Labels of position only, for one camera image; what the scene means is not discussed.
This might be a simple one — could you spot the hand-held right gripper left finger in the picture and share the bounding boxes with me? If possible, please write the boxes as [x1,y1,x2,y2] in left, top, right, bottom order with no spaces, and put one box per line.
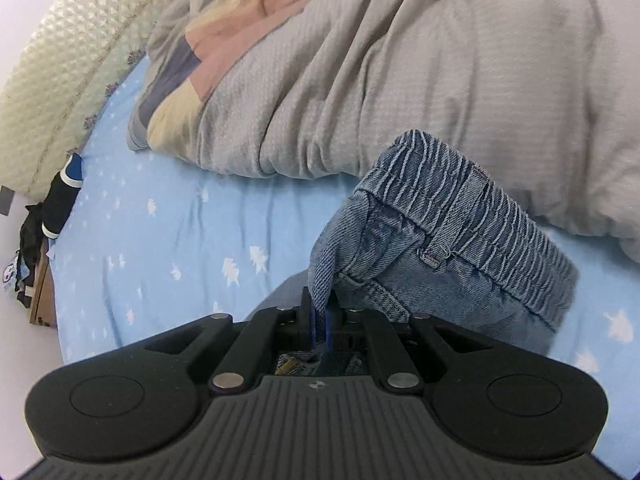
[142,287,321,393]

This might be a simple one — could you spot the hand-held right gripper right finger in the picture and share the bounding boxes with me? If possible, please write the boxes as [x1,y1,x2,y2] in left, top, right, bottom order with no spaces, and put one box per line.
[324,295,498,393]

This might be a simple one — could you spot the blue denim jeans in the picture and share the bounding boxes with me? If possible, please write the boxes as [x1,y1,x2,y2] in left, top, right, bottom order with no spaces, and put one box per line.
[272,130,581,378]

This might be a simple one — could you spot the blue tree-print bed sheet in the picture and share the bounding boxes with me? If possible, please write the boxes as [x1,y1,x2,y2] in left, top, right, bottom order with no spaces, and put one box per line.
[47,52,640,376]

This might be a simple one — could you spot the cardboard box nightstand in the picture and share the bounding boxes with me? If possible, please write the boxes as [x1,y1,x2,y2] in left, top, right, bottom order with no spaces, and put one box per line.
[29,240,57,328]

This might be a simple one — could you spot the black cylindrical bolster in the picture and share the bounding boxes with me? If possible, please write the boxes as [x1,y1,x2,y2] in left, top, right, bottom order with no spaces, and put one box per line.
[41,153,85,238]

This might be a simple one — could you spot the grey patchwork quilt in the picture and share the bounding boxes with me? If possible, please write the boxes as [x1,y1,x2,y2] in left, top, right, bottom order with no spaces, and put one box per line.
[126,0,640,238]

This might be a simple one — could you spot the black garment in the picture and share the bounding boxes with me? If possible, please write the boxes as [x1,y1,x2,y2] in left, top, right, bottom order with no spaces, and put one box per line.
[15,202,48,308]

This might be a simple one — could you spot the patterned white bag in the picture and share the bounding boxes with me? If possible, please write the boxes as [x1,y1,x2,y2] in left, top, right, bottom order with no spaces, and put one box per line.
[0,255,21,296]

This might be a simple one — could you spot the cream quilted headboard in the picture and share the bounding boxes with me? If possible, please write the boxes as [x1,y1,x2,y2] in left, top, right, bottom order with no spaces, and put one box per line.
[0,0,201,196]

